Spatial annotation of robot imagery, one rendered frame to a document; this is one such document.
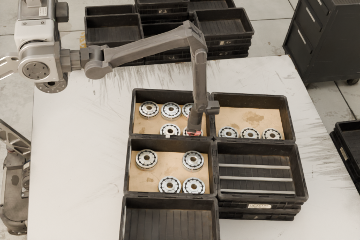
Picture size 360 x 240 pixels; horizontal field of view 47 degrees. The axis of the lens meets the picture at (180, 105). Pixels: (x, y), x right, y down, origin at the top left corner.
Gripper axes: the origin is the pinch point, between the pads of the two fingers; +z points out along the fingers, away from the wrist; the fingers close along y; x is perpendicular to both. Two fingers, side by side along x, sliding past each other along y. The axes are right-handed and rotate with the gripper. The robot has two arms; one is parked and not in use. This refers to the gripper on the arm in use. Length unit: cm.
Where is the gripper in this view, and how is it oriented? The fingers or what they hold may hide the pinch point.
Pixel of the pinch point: (192, 132)
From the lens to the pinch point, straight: 206.0
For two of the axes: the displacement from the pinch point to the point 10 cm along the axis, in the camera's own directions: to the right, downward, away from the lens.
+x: -9.9, -1.4, -0.4
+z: -1.2, 6.4, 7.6
